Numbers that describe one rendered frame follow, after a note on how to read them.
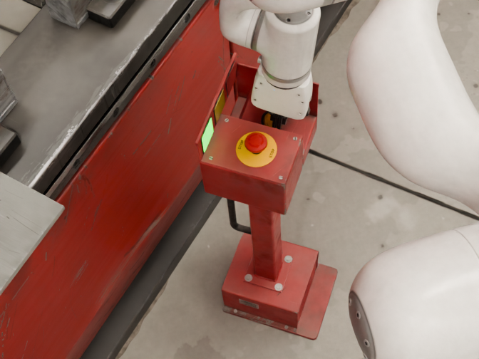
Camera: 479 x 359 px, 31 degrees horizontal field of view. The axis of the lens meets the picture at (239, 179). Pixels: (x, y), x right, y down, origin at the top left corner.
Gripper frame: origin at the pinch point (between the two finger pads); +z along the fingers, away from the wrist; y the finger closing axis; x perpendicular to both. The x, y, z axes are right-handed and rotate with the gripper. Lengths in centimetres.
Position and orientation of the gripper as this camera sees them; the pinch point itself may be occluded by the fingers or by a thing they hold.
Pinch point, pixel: (279, 117)
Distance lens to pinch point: 157.8
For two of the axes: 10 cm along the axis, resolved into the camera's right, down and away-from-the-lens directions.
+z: -0.3, 4.5, 8.9
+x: 3.3, -8.4, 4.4
